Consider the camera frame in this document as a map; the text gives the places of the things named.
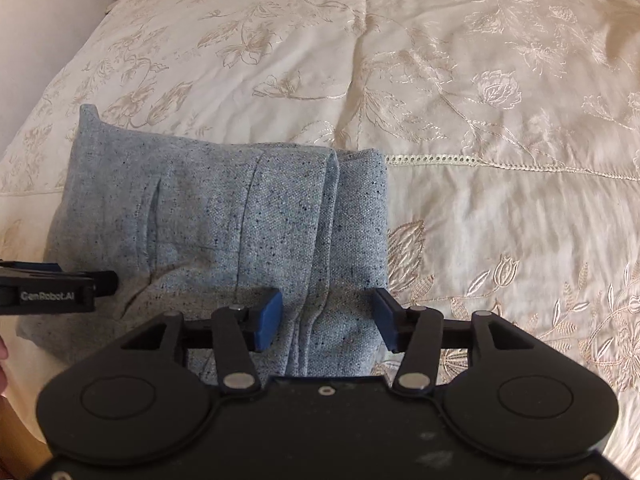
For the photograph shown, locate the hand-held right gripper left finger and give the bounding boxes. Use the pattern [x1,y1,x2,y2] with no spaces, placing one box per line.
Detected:
[120,287,284,395]

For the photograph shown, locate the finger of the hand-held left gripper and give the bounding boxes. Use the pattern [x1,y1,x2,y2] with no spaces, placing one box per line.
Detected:
[94,270,119,297]

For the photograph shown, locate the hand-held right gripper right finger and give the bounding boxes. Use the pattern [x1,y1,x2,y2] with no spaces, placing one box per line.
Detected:
[372,287,538,395]

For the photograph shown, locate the grey speckled pants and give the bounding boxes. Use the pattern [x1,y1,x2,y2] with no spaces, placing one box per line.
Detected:
[15,104,392,378]

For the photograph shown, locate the cream embroidered bedspread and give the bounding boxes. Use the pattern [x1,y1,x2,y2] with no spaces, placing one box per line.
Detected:
[0,0,640,480]

